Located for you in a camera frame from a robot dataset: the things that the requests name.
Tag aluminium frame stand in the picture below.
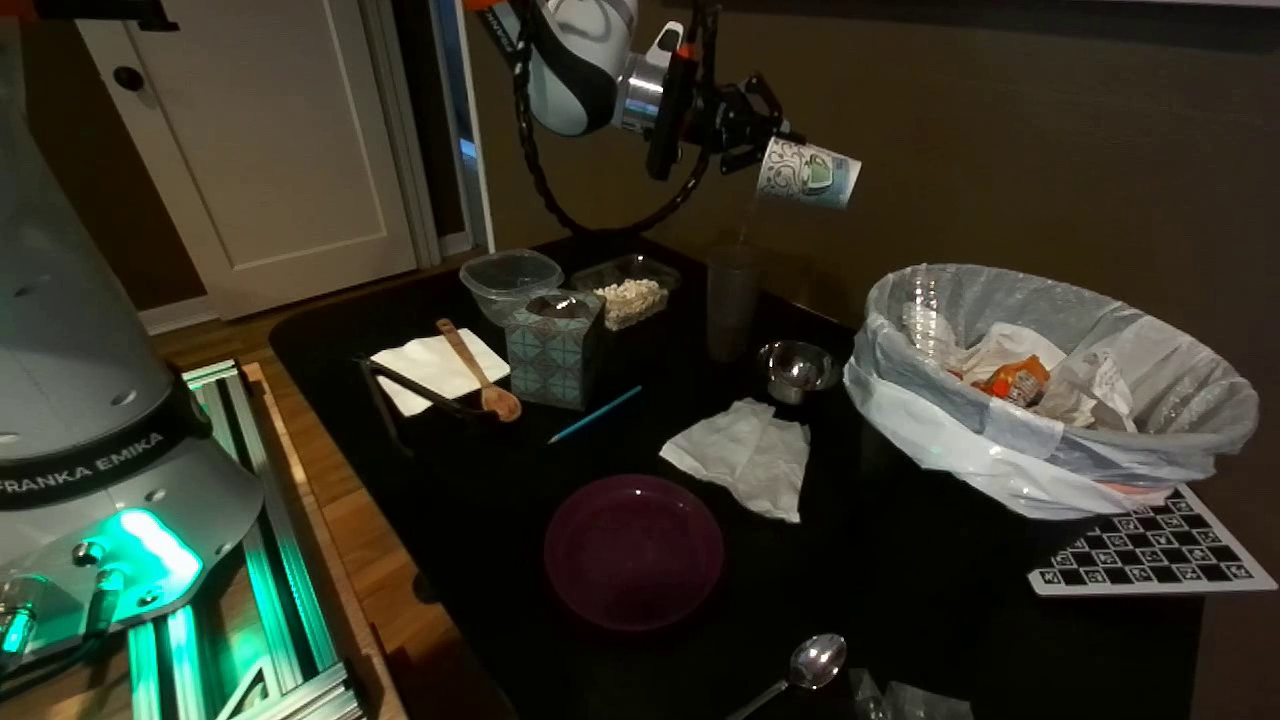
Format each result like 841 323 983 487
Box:
0 356 369 720

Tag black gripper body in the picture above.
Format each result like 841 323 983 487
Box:
644 11 787 179

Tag crumpled white tissue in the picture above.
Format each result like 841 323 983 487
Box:
659 399 813 523

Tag blue straw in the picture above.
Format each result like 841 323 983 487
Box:
547 382 644 442

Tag empty clear plastic container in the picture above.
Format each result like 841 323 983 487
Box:
459 249 563 323

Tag tall dark plastic cup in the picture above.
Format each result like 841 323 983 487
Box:
702 249 759 362

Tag black tongs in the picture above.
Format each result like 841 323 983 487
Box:
358 361 446 414

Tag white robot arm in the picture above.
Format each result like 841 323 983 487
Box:
459 0 794 236

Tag crinkled plastic wrapper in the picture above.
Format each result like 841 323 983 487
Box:
850 672 976 720

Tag patterned paper cup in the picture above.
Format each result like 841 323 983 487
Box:
754 135 859 209

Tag metal spoon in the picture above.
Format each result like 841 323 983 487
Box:
723 630 847 720

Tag trash bin with white bag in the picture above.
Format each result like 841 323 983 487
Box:
842 264 1261 519

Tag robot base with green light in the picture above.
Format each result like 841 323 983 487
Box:
0 92 264 666

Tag checkerboard calibration board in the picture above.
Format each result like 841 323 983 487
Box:
1029 487 1275 594

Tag white paper napkin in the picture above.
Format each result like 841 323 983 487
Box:
369 329 509 403

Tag purple plate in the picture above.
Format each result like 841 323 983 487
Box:
543 471 723 637

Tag small metal bowl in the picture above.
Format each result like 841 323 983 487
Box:
759 341 837 403

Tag wooden spoon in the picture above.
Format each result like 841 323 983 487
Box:
437 316 522 422

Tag clear container with food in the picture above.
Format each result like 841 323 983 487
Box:
572 255 678 332

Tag white door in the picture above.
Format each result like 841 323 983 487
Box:
76 0 426 319

